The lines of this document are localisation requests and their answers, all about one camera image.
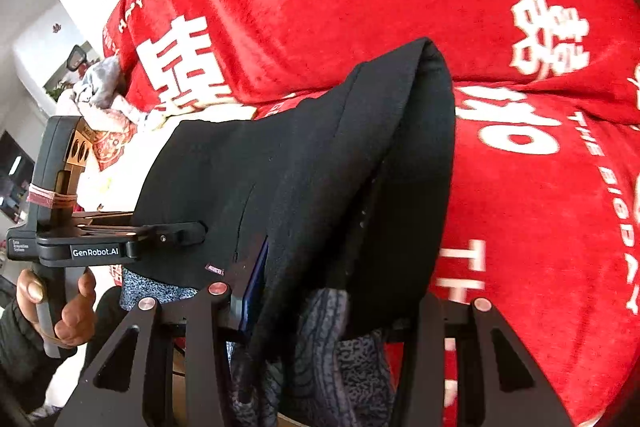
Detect person's left forearm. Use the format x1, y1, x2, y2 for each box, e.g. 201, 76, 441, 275
0, 287, 123, 414

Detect black pants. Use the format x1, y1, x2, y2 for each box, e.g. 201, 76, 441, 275
120, 38, 457, 427

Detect red patterned cushion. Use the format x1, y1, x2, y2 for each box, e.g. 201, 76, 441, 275
92, 122, 140, 172

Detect dark screen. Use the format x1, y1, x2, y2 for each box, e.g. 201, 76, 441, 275
0, 131, 37, 224

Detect pile of crumpled clothes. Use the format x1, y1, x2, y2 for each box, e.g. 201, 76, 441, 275
70, 56, 166, 134

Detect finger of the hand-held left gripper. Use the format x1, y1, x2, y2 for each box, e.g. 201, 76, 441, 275
125, 220, 209, 258

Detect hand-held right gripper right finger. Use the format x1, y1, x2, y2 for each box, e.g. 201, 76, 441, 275
390, 292, 576, 427

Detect grey patterned cloth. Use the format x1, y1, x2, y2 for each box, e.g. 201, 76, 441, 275
120, 268, 401, 427

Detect person's left hand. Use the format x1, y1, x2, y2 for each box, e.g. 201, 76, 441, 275
16, 267, 97, 348

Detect red printed blanket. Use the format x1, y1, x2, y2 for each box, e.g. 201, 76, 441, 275
100, 0, 640, 427

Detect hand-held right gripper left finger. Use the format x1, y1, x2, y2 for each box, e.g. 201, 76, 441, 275
55, 234, 271, 427

